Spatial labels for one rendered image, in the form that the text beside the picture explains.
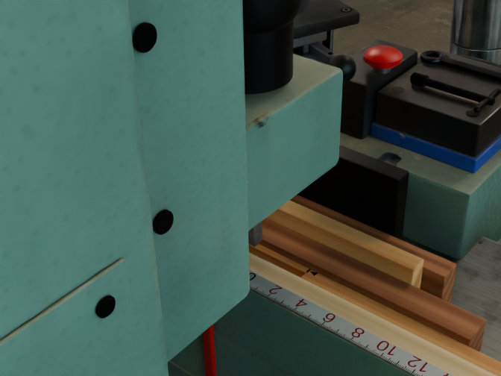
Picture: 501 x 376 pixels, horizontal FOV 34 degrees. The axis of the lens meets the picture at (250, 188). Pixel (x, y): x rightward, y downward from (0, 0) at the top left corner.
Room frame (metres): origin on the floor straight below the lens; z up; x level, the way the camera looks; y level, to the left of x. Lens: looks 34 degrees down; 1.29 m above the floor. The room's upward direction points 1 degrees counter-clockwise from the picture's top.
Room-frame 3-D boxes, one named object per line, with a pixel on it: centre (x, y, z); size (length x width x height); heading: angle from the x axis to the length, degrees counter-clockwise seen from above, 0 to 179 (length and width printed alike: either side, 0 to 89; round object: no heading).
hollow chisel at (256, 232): (0.43, 0.00, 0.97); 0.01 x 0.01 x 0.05; 50
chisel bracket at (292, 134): (0.42, 0.01, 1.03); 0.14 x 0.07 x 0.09; 140
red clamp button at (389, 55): (0.57, -0.10, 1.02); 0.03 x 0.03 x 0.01
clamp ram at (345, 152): (0.49, -0.09, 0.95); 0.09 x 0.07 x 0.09; 50
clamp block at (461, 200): (0.56, -0.15, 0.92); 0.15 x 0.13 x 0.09; 50
